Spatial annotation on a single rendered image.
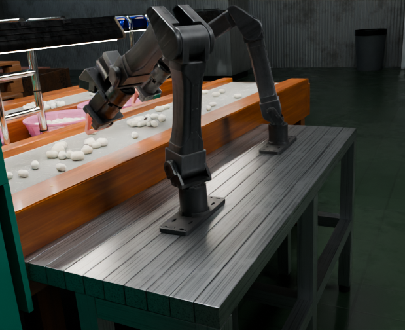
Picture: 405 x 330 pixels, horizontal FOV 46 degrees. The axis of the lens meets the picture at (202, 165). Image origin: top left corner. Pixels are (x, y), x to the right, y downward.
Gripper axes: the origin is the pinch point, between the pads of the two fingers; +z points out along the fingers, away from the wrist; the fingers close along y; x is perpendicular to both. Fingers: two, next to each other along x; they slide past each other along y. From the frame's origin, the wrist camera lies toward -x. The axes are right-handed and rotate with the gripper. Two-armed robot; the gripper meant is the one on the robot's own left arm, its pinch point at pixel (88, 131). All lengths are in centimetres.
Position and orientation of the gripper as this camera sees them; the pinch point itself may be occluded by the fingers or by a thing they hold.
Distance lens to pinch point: 134.6
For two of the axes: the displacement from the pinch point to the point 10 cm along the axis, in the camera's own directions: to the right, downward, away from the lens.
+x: 6.1, 7.9, -0.9
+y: -5.0, 2.9, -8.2
